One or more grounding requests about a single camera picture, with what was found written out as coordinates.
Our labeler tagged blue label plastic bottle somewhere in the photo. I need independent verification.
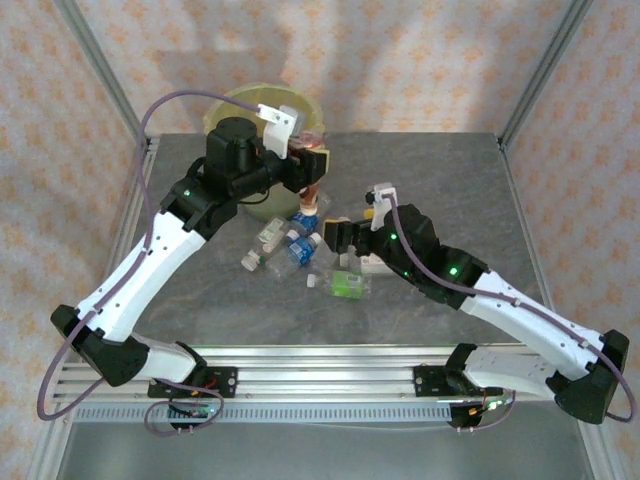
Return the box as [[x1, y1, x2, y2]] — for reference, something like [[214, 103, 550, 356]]
[[266, 233, 322, 277], [287, 192, 335, 236]]

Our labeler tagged clear bottle white green label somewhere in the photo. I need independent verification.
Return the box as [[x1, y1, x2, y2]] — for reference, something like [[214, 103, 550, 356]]
[[241, 215, 290, 272]]

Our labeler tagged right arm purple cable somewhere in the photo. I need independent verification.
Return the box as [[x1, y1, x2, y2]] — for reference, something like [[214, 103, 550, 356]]
[[387, 197, 634, 436]]

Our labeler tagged aluminium frame post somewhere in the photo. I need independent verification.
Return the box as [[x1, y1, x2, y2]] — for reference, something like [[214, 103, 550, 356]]
[[52, 0, 151, 151], [497, 0, 596, 154]]

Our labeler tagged aluminium base rail beam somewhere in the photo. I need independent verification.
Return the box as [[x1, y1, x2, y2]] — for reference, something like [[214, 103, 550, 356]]
[[52, 343, 600, 404]]

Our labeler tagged yellow plastic bin liner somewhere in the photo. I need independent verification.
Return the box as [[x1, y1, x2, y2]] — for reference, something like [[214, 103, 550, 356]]
[[203, 82, 327, 166]]

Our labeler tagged small circuit board green light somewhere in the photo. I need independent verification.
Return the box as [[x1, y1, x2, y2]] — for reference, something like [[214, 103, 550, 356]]
[[467, 397, 517, 417], [167, 402, 222, 420]]

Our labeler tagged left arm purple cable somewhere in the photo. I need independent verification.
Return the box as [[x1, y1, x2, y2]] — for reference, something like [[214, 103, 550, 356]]
[[37, 88, 264, 437]]

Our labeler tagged aluminium frame leg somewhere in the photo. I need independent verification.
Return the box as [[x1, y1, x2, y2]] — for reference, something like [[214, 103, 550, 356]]
[[574, 399, 624, 480], [27, 402, 76, 480]]

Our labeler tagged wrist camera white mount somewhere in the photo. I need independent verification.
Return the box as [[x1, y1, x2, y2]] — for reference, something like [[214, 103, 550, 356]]
[[363, 181, 400, 234], [256, 102, 306, 160]]

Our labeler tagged yellow-green plastic bin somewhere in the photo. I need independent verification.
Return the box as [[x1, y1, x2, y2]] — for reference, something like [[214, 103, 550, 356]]
[[203, 82, 327, 225]]

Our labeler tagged pinkish brown plastic bottle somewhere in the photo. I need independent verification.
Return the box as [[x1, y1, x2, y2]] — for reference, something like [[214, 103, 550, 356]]
[[298, 129, 325, 217]]

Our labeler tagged slotted grey cable duct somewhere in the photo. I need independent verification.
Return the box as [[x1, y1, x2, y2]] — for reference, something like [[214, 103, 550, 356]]
[[72, 403, 454, 424]]

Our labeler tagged aluminium side rail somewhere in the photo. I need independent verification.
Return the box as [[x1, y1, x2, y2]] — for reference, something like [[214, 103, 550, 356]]
[[74, 134, 162, 364], [497, 142, 561, 334]]

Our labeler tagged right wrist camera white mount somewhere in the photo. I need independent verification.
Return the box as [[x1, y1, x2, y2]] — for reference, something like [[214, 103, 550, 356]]
[[363, 181, 400, 234]]

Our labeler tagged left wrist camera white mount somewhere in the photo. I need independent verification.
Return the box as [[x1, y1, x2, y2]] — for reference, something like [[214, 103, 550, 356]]
[[256, 102, 306, 160]]

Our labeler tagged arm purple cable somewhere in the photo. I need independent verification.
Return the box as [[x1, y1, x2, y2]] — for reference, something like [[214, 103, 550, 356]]
[[387, 197, 634, 436], [37, 88, 264, 437]]

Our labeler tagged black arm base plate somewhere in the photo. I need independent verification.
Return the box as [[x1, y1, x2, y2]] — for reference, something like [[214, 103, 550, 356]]
[[148, 366, 238, 400], [413, 364, 474, 400]]

